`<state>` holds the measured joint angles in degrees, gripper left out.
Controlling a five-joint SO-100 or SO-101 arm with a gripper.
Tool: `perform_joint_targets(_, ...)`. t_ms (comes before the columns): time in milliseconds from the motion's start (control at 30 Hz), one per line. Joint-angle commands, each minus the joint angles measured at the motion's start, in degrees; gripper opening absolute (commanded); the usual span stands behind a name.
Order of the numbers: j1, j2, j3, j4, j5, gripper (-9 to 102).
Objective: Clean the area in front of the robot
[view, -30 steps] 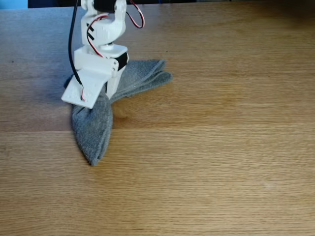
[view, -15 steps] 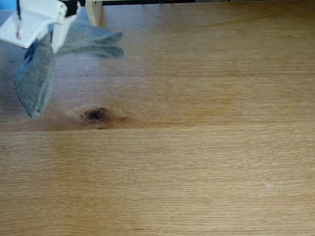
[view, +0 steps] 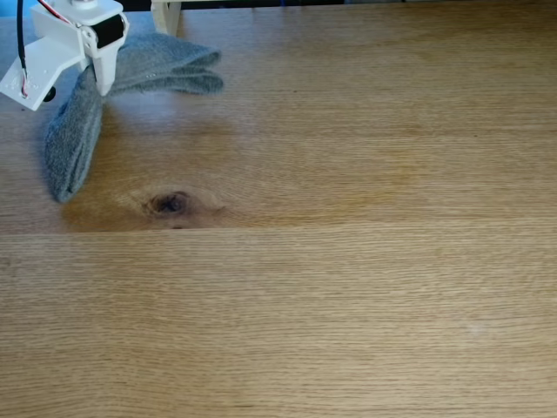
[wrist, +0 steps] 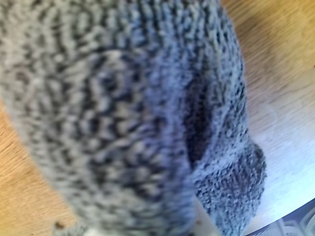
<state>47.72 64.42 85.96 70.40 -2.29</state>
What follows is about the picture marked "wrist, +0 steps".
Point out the grey microfibre cloth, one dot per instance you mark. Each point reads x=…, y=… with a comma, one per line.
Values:
x=118, y=110

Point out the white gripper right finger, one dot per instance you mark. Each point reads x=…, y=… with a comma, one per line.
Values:
x=205, y=223

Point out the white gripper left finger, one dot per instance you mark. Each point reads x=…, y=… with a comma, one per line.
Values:
x=94, y=233

